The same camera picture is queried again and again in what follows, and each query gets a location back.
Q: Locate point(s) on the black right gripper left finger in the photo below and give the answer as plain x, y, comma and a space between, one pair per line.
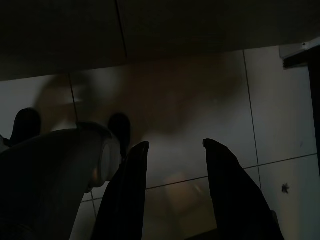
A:
122, 195

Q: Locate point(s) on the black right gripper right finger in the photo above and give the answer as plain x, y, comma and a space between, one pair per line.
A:
235, 195

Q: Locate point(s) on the beige kitchen cabinet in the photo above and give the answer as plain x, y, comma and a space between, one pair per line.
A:
175, 25

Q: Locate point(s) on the black robot foot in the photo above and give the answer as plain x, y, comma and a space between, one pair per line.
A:
27, 122

